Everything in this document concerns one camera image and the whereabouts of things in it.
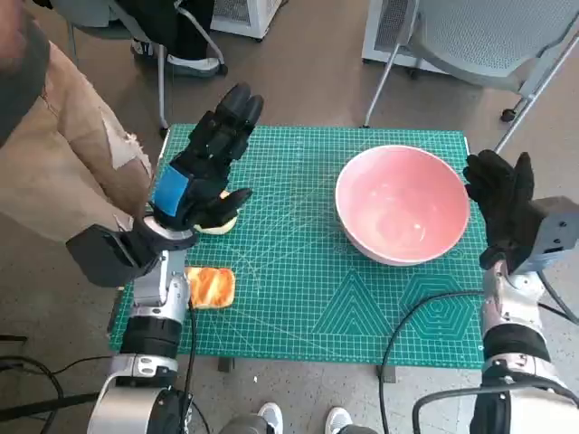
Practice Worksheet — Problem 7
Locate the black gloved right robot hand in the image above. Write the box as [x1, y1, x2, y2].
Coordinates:
[463, 150, 537, 271]

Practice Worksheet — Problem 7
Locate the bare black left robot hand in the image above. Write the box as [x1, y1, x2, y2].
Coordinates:
[151, 81, 266, 231]

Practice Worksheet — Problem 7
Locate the round pale bread bun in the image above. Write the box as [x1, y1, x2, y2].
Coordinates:
[196, 189, 240, 236]

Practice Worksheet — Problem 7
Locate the pink bowl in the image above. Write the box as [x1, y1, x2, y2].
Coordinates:
[335, 144, 471, 267]

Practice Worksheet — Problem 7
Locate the orange striped bread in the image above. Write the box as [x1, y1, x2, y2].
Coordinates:
[185, 266, 237, 310]

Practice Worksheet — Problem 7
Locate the grey chair with casters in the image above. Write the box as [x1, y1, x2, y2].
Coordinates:
[65, 0, 229, 137]

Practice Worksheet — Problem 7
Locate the standing person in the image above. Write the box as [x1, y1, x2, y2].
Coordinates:
[0, 0, 156, 248]

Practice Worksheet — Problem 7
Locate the white mesh cabinet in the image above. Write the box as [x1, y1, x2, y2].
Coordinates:
[210, 0, 290, 41]
[361, 0, 447, 73]

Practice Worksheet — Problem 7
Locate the green cutting mat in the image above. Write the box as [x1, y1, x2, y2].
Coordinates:
[109, 125, 484, 370]

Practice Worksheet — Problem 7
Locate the grey mesh chair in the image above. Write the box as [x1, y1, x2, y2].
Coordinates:
[363, 0, 579, 155]

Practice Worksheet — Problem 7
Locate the white shoe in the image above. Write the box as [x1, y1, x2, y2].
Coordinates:
[258, 401, 285, 434]
[326, 406, 350, 434]

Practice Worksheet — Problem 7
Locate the long black stand bar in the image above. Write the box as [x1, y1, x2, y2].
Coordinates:
[0, 392, 99, 420]

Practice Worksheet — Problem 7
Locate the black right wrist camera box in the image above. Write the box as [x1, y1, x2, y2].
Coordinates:
[508, 195, 579, 276]

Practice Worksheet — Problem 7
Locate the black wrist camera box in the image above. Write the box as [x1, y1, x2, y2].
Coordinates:
[65, 224, 159, 288]
[508, 195, 579, 276]

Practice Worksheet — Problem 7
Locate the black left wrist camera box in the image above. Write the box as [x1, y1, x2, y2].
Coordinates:
[65, 224, 159, 288]

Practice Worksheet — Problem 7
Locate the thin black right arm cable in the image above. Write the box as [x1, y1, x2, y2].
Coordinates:
[378, 290, 486, 434]

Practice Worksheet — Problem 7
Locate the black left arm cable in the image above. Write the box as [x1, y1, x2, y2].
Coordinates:
[180, 303, 199, 408]

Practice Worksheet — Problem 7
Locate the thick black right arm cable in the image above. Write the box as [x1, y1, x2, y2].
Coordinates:
[412, 387, 483, 434]

